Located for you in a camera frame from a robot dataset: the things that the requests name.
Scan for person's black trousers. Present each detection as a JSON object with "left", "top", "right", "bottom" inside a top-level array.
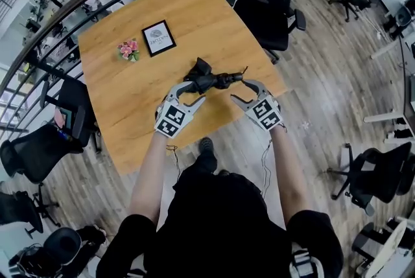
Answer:
[{"left": 191, "top": 148, "right": 220, "bottom": 180}]

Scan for person's left black shoe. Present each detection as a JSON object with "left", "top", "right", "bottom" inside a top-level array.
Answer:
[{"left": 198, "top": 137, "right": 213, "bottom": 153}]

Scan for pink flowers in white pot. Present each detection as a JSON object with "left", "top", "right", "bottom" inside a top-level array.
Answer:
[{"left": 116, "top": 38, "right": 141, "bottom": 63}]

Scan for white black waist pack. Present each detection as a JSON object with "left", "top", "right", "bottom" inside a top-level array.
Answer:
[{"left": 289, "top": 247, "right": 325, "bottom": 278}]

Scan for person's right forearm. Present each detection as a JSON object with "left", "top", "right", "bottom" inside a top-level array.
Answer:
[{"left": 270, "top": 126, "right": 314, "bottom": 229}]

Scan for black mesh office chair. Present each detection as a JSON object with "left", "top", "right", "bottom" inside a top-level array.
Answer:
[{"left": 223, "top": 0, "right": 308, "bottom": 65}]

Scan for pink pouch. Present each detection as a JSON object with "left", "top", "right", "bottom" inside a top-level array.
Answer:
[{"left": 53, "top": 106, "right": 67, "bottom": 128}]

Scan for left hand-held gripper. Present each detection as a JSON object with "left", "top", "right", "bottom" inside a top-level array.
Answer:
[{"left": 154, "top": 80, "right": 207, "bottom": 140}]

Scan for black framed picture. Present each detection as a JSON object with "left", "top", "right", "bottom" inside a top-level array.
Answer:
[{"left": 141, "top": 19, "right": 178, "bottom": 58}]

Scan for person's black shirt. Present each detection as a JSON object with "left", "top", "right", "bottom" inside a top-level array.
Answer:
[{"left": 105, "top": 171, "right": 344, "bottom": 278}]

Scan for wooden table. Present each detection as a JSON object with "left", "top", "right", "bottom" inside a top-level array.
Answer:
[{"left": 77, "top": 0, "right": 288, "bottom": 176}]

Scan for person's left forearm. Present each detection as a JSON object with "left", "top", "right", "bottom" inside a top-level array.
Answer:
[{"left": 129, "top": 130, "right": 178, "bottom": 229}]

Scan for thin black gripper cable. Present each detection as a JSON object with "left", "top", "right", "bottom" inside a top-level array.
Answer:
[
  {"left": 165, "top": 144, "right": 182, "bottom": 183},
  {"left": 261, "top": 139, "right": 276, "bottom": 200}
]

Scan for white round table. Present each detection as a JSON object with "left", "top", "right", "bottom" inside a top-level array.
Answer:
[{"left": 364, "top": 220, "right": 409, "bottom": 278}]

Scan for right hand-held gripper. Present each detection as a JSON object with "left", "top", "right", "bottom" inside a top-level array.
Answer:
[{"left": 230, "top": 78, "right": 285, "bottom": 132}]

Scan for black umbrella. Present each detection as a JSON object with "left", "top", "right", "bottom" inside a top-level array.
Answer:
[{"left": 182, "top": 56, "right": 249, "bottom": 96}]

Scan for white legged dark desk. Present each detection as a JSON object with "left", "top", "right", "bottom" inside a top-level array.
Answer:
[{"left": 362, "top": 33, "right": 415, "bottom": 145}]

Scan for teal box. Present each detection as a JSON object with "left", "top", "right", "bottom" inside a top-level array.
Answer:
[{"left": 61, "top": 107, "right": 78, "bottom": 130}]

